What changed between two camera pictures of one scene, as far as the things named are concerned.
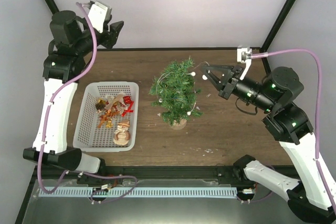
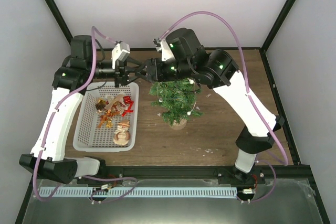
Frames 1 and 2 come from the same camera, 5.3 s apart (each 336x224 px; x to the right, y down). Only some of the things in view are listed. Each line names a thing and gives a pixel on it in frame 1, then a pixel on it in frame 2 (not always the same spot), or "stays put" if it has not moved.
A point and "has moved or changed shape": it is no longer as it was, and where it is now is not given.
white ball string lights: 204,77 has moved or changed shape
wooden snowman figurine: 122,136 stays put
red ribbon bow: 129,109 stays put
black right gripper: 228,71 -> 156,72
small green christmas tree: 175,92 stays put
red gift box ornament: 127,99 stays put
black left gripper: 111,35 -> 122,72
